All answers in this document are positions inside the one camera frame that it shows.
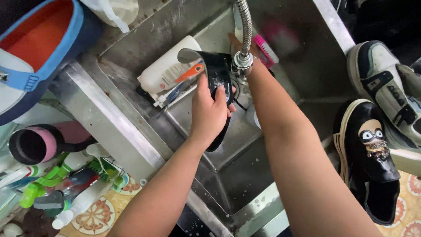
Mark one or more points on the person's right hand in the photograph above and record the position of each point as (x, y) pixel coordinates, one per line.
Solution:
(240, 49)

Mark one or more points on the person's left hand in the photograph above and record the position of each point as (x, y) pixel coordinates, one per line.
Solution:
(205, 115)

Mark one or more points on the person's right fingers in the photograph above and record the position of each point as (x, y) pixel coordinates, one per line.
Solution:
(234, 40)

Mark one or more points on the black shoe insole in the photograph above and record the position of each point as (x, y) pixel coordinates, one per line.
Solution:
(217, 74)

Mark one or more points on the pink scrubbing brush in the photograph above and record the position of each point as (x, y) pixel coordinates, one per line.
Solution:
(264, 51)

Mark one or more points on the white detergent bottle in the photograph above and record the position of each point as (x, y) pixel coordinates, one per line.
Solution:
(166, 70)

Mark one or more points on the white round cap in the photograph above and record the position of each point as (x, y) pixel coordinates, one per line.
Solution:
(252, 117)

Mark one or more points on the white plastic jug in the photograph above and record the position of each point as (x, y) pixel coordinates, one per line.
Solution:
(115, 11)

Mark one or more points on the stainless steel sink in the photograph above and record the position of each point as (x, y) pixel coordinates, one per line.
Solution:
(138, 131)

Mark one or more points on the black shoe with face decoration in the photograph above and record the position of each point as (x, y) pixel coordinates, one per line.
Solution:
(368, 164)

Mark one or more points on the blue white orange shoe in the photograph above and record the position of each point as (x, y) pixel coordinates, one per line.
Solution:
(36, 49)

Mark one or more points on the heap of spray bottles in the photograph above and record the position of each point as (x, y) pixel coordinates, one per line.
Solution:
(65, 187)

